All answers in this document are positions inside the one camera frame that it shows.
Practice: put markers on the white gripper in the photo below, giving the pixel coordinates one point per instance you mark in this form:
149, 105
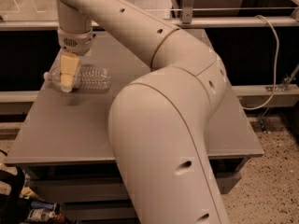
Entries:
75, 43

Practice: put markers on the clear plastic water bottle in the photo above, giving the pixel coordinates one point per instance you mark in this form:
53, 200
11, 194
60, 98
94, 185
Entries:
87, 78

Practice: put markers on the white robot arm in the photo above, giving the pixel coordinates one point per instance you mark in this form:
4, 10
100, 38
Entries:
157, 123

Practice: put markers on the small bottle on floor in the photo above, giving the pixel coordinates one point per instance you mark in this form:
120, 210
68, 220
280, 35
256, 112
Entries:
40, 215

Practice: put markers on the grey drawer cabinet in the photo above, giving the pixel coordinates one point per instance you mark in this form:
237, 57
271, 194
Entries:
65, 135

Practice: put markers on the lower grey drawer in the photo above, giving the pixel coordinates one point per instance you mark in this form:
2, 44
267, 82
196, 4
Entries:
105, 210

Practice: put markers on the grey drawer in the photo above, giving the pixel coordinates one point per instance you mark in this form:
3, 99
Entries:
105, 210
109, 189

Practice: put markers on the black bag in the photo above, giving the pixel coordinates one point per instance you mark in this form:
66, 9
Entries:
13, 208

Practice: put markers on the upper grey drawer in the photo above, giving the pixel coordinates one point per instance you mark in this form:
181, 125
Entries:
109, 189

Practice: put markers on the metal railing frame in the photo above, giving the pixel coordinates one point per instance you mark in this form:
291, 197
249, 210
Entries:
25, 15

